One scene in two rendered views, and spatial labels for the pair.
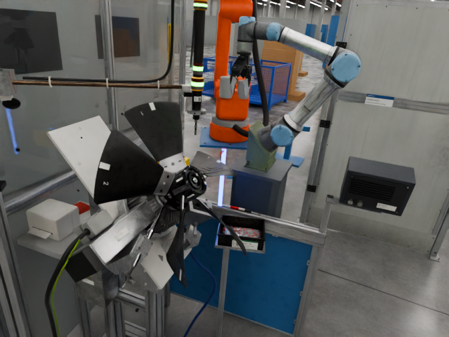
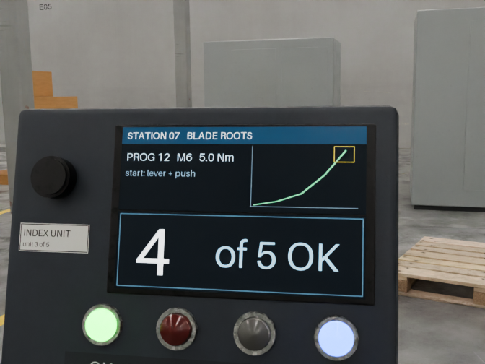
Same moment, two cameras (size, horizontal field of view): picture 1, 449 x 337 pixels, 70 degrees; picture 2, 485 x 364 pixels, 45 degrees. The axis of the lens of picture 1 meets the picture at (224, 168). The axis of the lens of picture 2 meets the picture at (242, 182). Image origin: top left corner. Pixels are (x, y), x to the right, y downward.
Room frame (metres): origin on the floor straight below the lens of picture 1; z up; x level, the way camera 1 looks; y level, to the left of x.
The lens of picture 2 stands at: (1.70, -0.70, 1.26)
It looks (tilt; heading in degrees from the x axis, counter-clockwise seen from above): 9 degrees down; 171
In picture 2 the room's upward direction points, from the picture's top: 1 degrees counter-clockwise
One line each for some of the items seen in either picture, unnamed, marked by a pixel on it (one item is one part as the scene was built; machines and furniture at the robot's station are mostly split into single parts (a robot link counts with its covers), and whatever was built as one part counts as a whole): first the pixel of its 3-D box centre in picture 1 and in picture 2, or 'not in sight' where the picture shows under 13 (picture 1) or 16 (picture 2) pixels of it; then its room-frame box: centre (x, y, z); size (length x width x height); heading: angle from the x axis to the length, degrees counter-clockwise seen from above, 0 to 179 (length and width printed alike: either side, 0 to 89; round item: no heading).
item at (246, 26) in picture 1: (246, 29); not in sight; (1.66, -0.05, 1.73); 0.09 x 0.08 x 0.11; 72
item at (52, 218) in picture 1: (51, 220); not in sight; (1.16, 0.73, 0.92); 0.17 x 0.16 x 0.11; 71
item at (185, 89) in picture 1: (194, 99); not in sight; (1.16, 0.13, 1.49); 0.09 x 0.07 x 0.10; 106
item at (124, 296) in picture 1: (133, 299); not in sight; (1.10, 0.37, 0.56); 0.19 x 0.04 x 0.04; 71
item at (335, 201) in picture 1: (353, 204); not in sight; (1.30, -0.60, 1.04); 0.24 x 0.03 x 0.03; 71
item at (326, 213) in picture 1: (326, 214); not in sight; (1.33, -0.50, 0.96); 0.03 x 0.03 x 0.20; 71
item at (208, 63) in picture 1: (226, 77); not in sight; (8.43, 0.15, 0.49); 1.27 x 0.88 x 0.98; 156
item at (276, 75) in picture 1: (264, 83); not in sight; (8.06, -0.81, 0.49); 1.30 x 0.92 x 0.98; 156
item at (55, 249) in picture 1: (71, 227); not in sight; (1.23, 0.68, 0.85); 0.36 x 0.24 x 0.03; 161
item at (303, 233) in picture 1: (237, 216); not in sight; (1.47, -0.09, 0.82); 0.90 x 0.04 x 0.08; 71
